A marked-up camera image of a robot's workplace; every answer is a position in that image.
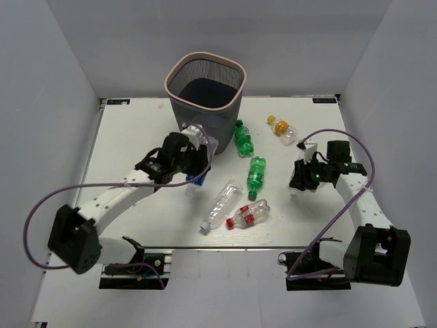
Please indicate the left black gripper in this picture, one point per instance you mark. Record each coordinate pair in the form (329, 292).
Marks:
(199, 165)

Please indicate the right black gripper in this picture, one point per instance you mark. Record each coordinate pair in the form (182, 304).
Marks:
(300, 180)

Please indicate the green soda bottle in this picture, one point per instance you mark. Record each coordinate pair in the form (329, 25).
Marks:
(243, 139)
(255, 178)

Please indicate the clear unlabelled plastic bottle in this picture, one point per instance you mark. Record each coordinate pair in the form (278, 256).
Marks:
(221, 205)

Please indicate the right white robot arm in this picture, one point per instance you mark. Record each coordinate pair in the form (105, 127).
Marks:
(378, 251)

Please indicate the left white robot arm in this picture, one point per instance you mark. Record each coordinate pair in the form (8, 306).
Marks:
(76, 233)

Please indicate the grey mesh waste bin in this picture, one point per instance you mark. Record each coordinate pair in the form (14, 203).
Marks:
(206, 89)

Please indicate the white blue orange label bottle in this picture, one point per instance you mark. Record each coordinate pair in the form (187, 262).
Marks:
(295, 193)

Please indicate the orange cap juice bottle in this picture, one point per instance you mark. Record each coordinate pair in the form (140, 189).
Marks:
(286, 133)

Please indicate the red label cola bottle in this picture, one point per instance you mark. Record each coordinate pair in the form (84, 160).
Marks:
(249, 215)

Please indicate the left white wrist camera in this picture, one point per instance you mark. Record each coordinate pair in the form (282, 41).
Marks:
(194, 135)

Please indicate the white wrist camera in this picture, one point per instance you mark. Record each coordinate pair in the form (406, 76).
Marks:
(194, 135)
(307, 149)

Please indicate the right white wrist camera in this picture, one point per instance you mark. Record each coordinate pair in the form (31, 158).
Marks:
(307, 149)

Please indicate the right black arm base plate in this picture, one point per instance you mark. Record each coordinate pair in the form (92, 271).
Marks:
(320, 276)

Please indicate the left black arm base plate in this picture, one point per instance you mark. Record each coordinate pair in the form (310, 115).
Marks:
(153, 275)

